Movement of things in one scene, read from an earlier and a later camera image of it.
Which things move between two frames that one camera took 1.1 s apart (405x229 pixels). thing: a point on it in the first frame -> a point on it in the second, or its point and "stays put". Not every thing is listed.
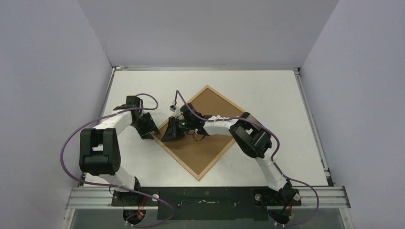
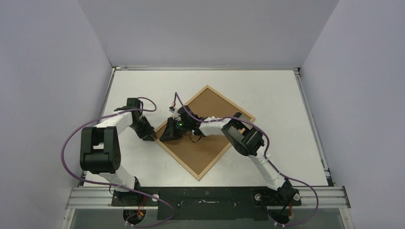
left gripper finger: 153,124 -> 152,136
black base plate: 216,203 stays put
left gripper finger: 147,136 stays put
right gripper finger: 173,131 stays put
